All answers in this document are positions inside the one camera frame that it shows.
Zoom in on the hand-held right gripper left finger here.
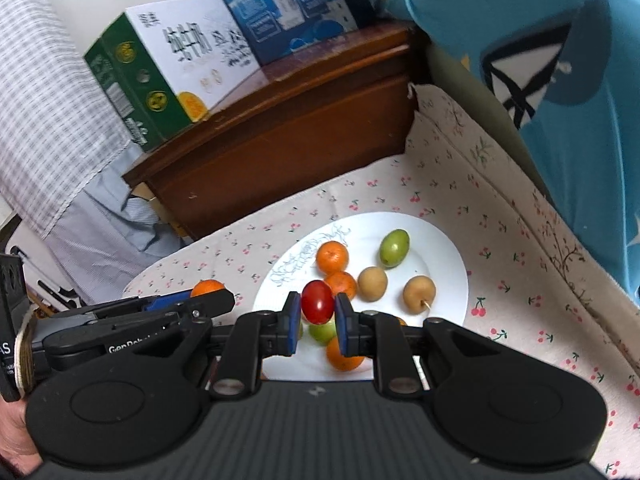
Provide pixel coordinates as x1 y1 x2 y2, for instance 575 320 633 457
165 292 303 397

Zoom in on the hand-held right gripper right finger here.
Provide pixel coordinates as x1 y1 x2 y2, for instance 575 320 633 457
334 292 501 395

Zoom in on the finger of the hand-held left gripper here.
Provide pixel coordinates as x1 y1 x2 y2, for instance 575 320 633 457
171 289 236 320
142 293 194 311

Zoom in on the green round fruit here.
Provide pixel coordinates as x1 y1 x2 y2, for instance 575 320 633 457
378 229 411 268
307 321 338 346

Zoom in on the red cherry tomato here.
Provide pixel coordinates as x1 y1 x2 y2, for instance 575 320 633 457
301 280 335 324

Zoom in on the small brown pear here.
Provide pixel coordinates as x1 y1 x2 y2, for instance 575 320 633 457
357 266 389 303
403 275 437 315

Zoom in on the white plate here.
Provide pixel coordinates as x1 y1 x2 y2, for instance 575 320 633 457
252 211 470 381

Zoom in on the person's left hand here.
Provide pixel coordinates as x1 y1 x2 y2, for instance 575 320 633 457
0 400 45 480

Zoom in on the light blue striped cloth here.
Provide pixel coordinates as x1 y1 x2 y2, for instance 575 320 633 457
47 145 193 306

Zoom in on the wooden headboard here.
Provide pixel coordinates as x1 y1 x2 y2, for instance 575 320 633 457
122 22 431 241

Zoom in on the cherry print bed sheet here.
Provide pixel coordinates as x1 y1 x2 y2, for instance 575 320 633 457
122 152 640 480

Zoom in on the green and white carton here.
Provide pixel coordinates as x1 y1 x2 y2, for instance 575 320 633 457
83 0 261 153

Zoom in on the branch print bed sheet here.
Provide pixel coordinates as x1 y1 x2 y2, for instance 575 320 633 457
405 84 640 311

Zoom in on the plaid grey curtain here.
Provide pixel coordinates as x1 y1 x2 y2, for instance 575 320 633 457
0 0 133 238

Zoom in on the blue printed carton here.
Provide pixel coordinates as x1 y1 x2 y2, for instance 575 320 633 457
215 0 376 67

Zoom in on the blue printed quilt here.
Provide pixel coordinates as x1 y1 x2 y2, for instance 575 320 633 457
377 0 640 306

